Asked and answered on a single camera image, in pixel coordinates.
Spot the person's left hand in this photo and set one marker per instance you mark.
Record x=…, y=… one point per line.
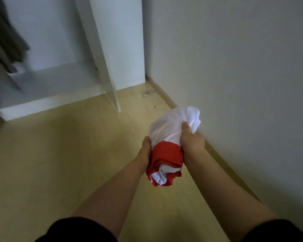
x=144, y=151

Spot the person's right hand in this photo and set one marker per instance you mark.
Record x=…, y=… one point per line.
x=192, y=141

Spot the red and white jacket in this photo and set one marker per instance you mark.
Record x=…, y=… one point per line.
x=169, y=138

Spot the white wardrobe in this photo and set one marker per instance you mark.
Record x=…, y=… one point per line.
x=65, y=58

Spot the khaki zip jacket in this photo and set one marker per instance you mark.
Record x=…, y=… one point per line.
x=5, y=37

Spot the person's left forearm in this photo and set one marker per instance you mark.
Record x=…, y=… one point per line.
x=116, y=194

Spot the person's right forearm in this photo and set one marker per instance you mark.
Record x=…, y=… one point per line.
x=227, y=194

